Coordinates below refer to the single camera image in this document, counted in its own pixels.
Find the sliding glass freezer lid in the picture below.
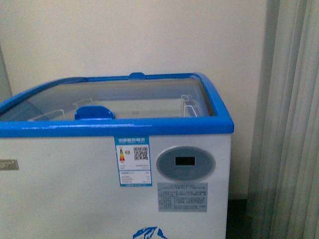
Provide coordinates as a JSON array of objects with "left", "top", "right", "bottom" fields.
[{"left": 0, "top": 78, "right": 214, "bottom": 121}]

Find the blue energy label sticker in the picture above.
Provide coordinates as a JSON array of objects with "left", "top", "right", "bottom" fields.
[{"left": 114, "top": 136, "right": 153, "bottom": 187}]

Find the white blue chest freezer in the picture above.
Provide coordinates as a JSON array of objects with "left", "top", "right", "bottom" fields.
[{"left": 0, "top": 73, "right": 234, "bottom": 239}]

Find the grey oval control panel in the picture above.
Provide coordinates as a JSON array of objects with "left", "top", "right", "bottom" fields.
[{"left": 157, "top": 146, "right": 215, "bottom": 182}]

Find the grey instruction sticker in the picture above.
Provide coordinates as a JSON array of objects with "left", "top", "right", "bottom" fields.
[{"left": 157, "top": 182, "right": 208, "bottom": 213}]

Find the grey white curtain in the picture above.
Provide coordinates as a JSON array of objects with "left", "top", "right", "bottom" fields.
[{"left": 247, "top": 0, "right": 319, "bottom": 239}]

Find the silver brand badge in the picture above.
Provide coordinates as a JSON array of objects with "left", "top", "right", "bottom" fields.
[{"left": 0, "top": 159, "right": 19, "bottom": 171}]

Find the white wire freezer basket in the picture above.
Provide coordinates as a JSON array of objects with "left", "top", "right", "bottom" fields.
[{"left": 30, "top": 95, "right": 203, "bottom": 121}]

